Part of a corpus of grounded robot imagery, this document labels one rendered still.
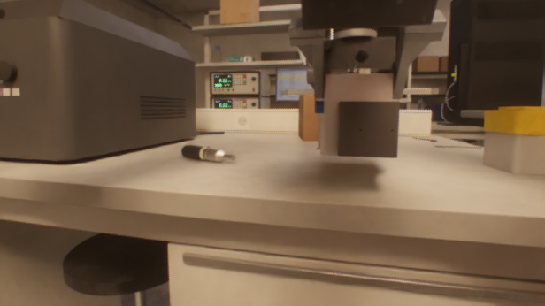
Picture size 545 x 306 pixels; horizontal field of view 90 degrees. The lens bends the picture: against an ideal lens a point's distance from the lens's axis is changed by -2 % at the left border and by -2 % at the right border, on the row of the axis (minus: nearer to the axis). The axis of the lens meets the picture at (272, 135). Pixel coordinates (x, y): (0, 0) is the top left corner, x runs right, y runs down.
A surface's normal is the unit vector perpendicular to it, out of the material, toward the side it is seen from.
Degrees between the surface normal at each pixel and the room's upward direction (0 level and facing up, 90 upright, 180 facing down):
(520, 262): 90
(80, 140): 90
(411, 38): 130
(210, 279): 90
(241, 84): 90
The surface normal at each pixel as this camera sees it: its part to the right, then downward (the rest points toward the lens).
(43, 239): 0.98, 0.03
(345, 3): -0.16, 0.71
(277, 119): -0.21, 0.09
